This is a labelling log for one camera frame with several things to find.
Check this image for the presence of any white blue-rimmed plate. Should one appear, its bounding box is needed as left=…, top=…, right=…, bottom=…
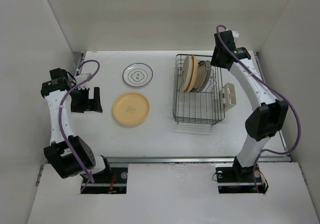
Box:
left=196, top=60, right=212, bottom=93

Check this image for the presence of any tan yellow plate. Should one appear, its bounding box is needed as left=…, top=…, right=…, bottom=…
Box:
left=185, top=55, right=199, bottom=92

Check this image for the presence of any cream white plate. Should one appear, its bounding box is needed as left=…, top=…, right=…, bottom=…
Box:
left=179, top=55, right=193, bottom=92

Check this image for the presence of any metal wire dish rack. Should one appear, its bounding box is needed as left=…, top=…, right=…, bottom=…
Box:
left=172, top=53, right=225, bottom=126

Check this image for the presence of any orange yellow plate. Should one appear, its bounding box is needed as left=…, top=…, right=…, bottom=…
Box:
left=111, top=92, right=151, bottom=127

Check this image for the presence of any white black-patterned plate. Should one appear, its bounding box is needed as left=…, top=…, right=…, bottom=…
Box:
left=122, top=63, right=154, bottom=88

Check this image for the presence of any beige plate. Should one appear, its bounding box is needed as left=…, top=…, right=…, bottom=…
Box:
left=191, top=65, right=207, bottom=93

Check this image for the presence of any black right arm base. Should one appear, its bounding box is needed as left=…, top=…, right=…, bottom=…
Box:
left=213, top=166, right=269, bottom=194

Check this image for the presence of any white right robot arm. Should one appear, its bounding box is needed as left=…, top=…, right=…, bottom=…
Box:
left=210, top=30, right=289, bottom=182

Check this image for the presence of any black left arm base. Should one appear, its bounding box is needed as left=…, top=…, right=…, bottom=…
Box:
left=80, top=167, right=128, bottom=195

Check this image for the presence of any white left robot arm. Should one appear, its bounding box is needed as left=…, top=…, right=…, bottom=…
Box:
left=40, top=68, right=112, bottom=183

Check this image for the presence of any white plastic cutlery holder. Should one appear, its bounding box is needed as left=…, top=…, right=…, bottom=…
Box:
left=219, top=82, right=237, bottom=112

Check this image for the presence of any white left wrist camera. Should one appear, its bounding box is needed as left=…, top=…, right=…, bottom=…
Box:
left=75, top=71, right=92, bottom=90

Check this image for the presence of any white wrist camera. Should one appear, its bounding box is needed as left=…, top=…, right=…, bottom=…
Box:
left=75, top=71, right=92, bottom=90
left=231, top=30, right=239, bottom=39

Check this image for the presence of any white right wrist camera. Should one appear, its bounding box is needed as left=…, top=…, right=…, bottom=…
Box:
left=231, top=30, right=239, bottom=39

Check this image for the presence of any aluminium right rail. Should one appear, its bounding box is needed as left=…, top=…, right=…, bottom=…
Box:
left=253, top=51, right=288, bottom=153

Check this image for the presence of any aluminium front rail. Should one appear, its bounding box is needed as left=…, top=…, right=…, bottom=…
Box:
left=107, top=156, right=292, bottom=164

